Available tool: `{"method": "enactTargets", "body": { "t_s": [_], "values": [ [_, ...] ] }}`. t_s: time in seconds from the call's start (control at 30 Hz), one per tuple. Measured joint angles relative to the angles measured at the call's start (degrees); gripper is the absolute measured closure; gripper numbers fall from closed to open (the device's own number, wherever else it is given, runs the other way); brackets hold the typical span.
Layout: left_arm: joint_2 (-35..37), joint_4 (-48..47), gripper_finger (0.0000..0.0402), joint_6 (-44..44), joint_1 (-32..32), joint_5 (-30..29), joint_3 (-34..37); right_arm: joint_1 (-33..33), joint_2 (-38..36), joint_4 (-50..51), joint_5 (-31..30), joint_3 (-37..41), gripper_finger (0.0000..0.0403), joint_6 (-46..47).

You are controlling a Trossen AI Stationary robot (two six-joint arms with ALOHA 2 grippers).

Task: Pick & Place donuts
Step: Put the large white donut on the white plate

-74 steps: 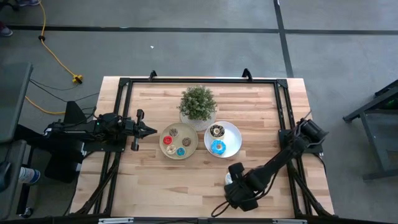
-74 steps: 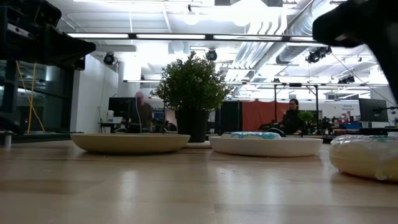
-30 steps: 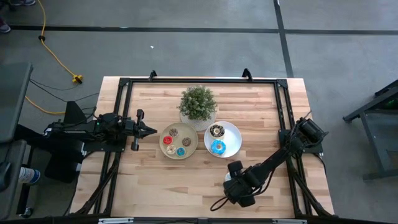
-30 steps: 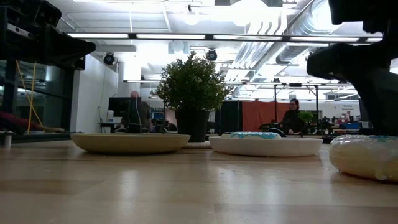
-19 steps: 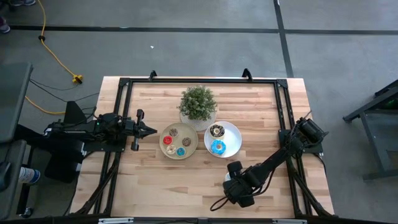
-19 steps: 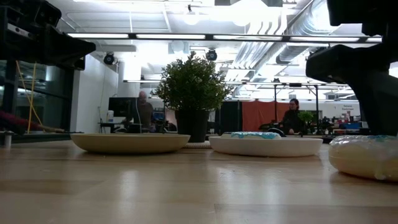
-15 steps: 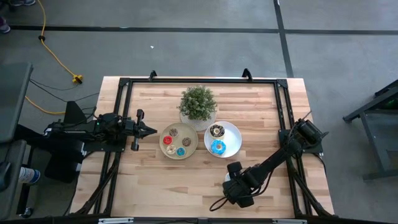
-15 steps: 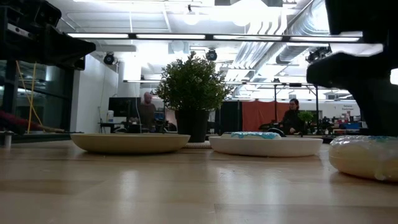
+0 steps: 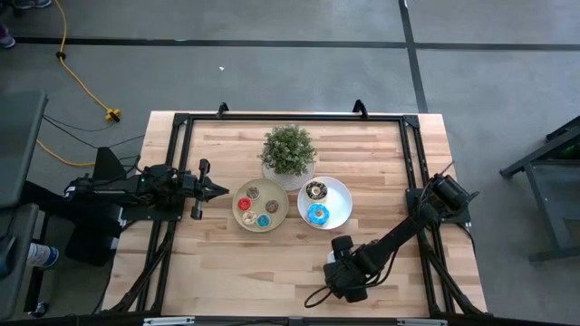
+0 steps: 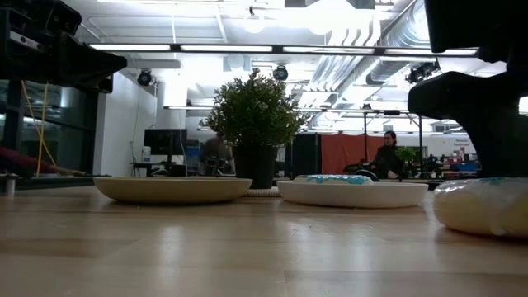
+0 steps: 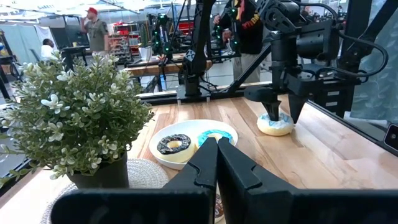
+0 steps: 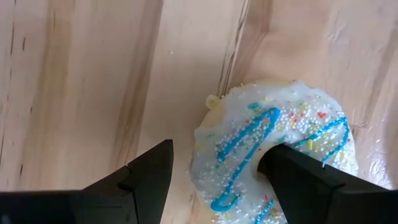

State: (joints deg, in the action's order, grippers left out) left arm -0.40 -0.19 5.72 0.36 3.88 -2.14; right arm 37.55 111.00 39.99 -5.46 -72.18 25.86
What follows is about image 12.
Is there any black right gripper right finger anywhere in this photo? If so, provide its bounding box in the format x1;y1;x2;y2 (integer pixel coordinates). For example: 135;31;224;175
257;143;398;224

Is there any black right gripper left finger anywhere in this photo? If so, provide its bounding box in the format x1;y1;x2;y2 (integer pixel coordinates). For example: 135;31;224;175
0;139;174;224

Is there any large white blue-drizzled donut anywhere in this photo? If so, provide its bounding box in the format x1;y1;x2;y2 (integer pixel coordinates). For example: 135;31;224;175
188;79;359;224

